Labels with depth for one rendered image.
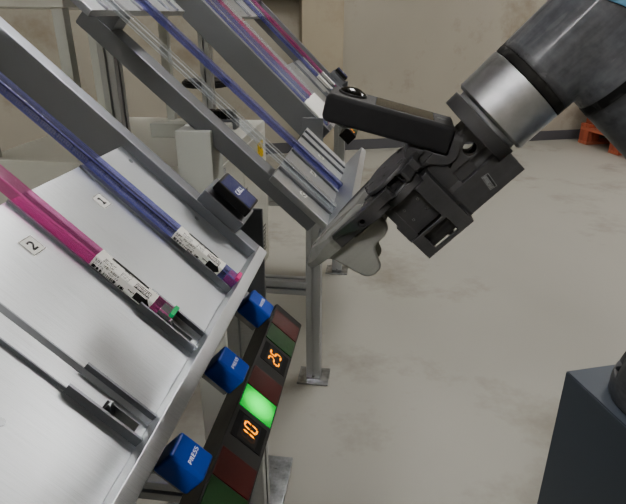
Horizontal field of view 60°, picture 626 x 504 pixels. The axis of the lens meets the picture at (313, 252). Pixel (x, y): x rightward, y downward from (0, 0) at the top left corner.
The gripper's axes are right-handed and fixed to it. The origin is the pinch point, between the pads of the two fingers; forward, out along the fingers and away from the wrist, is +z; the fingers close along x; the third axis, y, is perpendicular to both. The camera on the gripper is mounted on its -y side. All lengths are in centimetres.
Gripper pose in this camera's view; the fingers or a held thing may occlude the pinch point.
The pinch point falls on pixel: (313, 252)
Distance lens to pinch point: 54.7
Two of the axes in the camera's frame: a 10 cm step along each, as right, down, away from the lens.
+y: 7.3, 6.6, 1.8
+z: -6.7, 6.4, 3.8
